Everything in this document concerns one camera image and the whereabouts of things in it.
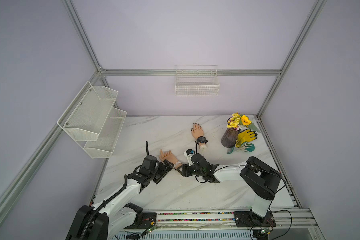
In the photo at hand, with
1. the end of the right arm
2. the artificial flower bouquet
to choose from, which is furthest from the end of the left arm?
the artificial flower bouquet

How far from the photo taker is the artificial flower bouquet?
2.76 feet

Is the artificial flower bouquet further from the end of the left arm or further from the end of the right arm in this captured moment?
the end of the left arm
